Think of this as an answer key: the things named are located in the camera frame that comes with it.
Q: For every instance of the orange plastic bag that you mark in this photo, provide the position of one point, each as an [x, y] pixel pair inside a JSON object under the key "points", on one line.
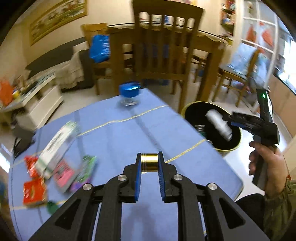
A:
{"points": [[6, 92]]}

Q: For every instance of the wooden chair blue cushion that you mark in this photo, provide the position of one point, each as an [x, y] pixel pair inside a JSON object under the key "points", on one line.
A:
{"points": [[236, 75]]}

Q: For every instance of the pink snack packet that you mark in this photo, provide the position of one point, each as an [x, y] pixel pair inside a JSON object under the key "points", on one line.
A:
{"points": [[64, 175]]}

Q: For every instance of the wooden chair holding bag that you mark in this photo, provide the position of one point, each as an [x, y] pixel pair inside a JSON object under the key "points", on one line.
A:
{"points": [[98, 69]]}

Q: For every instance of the wooden chair near table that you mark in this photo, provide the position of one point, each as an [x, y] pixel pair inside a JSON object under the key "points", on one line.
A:
{"points": [[164, 37]]}

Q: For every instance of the person's right hand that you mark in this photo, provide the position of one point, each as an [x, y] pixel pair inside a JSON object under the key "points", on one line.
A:
{"points": [[277, 171]]}

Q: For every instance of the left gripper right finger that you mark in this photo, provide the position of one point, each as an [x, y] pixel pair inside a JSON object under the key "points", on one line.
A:
{"points": [[204, 212]]}

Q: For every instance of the black round trash bin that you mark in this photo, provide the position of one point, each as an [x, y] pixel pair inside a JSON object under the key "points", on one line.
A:
{"points": [[195, 114]]}

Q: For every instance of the gold framed landscape painting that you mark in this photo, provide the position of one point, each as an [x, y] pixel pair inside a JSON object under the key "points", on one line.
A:
{"points": [[60, 14]]}

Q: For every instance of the red crumpled wrapper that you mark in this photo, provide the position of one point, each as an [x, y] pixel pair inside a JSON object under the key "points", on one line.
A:
{"points": [[30, 162]]}

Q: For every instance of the white tv cabinet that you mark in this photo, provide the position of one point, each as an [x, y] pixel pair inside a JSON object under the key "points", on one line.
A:
{"points": [[33, 110]]}

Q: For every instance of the camouflage sleeve forearm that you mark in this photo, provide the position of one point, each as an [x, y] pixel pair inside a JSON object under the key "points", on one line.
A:
{"points": [[279, 214]]}

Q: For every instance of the white green long box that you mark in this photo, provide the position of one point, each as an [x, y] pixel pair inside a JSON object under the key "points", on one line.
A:
{"points": [[56, 149]]}

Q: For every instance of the small gold cylinder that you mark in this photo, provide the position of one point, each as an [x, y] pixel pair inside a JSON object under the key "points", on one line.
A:
{"points": [[149, 163]]}

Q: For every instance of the dark green bottle cap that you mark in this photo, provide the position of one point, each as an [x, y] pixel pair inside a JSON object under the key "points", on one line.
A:
{"points": [[52, 207]]}

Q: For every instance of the dark sofa with cover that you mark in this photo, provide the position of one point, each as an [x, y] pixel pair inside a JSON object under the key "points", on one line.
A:
{"points": [[70, 63]]}

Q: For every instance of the glass jar blue lid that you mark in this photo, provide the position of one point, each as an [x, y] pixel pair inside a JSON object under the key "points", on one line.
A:
{"points": [[129, 93]]}

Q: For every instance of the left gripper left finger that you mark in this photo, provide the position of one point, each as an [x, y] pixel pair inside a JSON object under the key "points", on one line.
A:
{"points": [[94, 212]]}

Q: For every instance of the green purple snack packet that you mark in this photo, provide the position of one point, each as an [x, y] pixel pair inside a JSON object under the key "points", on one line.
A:
{"points": [[85, 172]]}

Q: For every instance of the blue plastic bag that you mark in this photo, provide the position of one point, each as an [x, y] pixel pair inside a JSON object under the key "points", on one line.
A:
{"points": [[100, 48]]}

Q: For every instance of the red flat box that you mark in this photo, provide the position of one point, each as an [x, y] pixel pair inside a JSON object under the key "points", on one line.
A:
{"points": [[34, 192]]}

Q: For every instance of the white cylindrical bottle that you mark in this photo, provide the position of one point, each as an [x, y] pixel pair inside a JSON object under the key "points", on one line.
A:
{"points": [[216, 119]]}

